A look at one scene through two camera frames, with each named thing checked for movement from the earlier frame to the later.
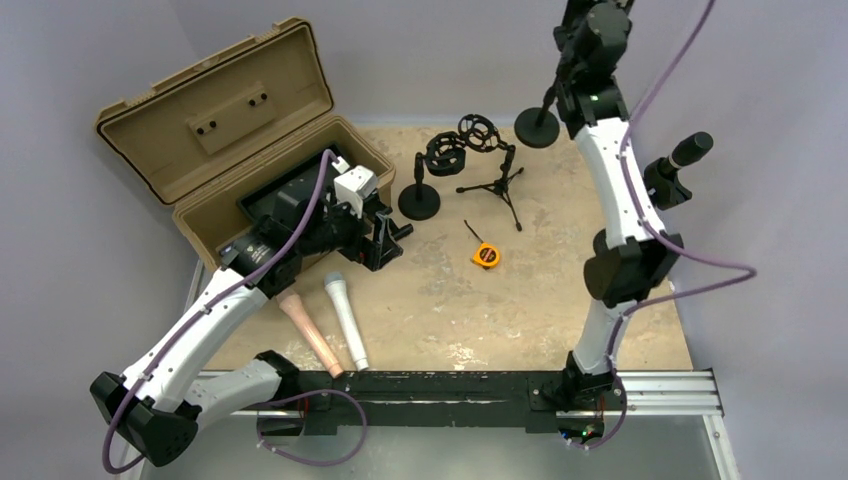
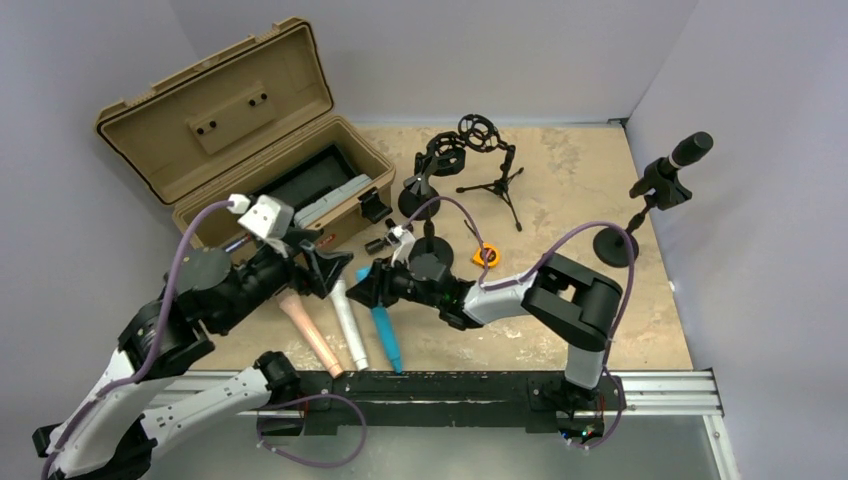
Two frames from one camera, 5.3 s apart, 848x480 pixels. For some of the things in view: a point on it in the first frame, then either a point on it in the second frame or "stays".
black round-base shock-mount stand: [445, 156] stays
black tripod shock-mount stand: [482, 134] stays
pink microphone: [291, 304] stays
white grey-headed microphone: [339, 291] stays
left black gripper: [370, 253] -> [323, 267]
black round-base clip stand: [538, 128] -> [418, 191]
